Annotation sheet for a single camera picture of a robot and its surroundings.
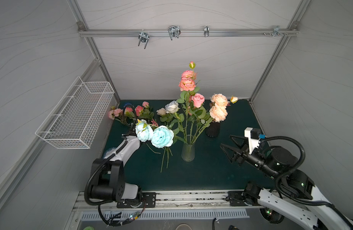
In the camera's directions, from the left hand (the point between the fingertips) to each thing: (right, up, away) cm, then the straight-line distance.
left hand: (149, 132), depth 90 cm
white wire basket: (-31, +7, -23) cm, 39 cm away
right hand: (+39, +1, -32) cm, 51 cm away
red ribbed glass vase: (+45, 0, +13) cm, 47 cm away
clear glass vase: (+25, -11, -6) cm, 28 cm away
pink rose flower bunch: (-17, +11, +12) cm, 24 cm away
